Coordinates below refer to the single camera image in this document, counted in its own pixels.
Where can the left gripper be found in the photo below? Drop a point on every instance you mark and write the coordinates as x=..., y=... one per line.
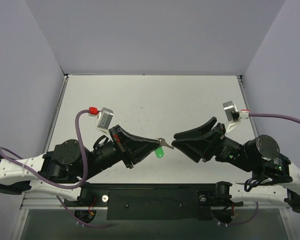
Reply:
x=122, y=146

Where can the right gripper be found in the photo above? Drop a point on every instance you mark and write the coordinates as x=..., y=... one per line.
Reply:
x=213, y=143

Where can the green key tag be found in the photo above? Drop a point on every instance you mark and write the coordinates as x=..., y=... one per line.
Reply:
x=159, y=152

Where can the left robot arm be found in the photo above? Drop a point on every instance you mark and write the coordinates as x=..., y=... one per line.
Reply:
x=55, y=172

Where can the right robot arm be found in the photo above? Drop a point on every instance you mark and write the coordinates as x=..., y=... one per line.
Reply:
x=274, y=178

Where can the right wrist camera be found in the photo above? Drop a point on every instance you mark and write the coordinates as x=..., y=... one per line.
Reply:
x=231, y=112

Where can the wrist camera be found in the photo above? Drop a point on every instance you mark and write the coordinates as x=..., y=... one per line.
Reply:
x=104, y=119
x=231, y=112

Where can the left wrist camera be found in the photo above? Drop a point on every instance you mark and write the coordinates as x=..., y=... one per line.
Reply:
x=104, y=119

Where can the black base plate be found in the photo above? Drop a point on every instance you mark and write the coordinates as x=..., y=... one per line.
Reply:
x=173, y=201

